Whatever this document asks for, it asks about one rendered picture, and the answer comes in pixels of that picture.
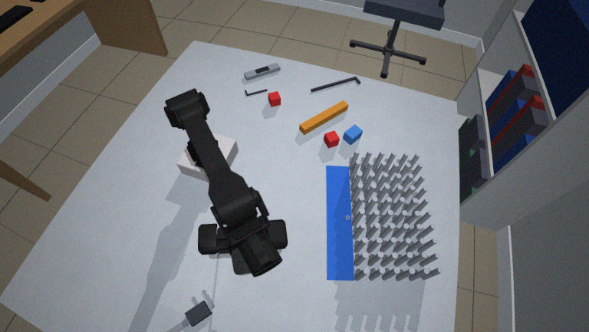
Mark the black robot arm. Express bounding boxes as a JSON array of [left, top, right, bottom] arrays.
[[164, 89, 282, 277]]

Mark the blue cube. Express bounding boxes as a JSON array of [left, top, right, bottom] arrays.
[[343, 124, 363, 145]]

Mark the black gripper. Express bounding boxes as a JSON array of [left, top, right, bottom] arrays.
[[198, 219, 288, 255]]

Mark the blue flat strip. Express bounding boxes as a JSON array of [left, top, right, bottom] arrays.
[[326, 166, 354, 281]]

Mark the red cube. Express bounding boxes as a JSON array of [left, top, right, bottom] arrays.
[[324, 130, 340, 149], [268, 92, 281, 107]]

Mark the orange rectangular bar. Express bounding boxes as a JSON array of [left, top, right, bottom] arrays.
[[299, 100, 348, 135]]

